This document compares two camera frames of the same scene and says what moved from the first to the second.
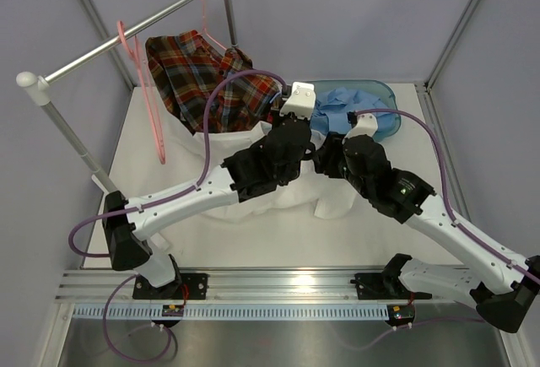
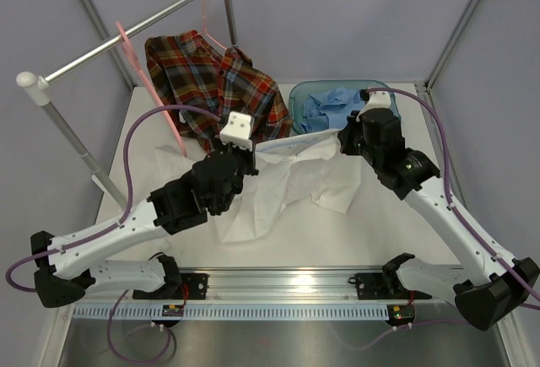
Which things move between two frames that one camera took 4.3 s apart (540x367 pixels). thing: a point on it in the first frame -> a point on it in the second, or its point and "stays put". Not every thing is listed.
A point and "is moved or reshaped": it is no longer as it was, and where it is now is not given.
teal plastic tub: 375,89 stays put
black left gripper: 277,117 -> 247,155
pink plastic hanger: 134,50 is moved or reshaped
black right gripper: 331,149 -> 348,134
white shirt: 167,153 is moved or reshaped
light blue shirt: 330,112 stays put
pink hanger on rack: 203,18 stays put
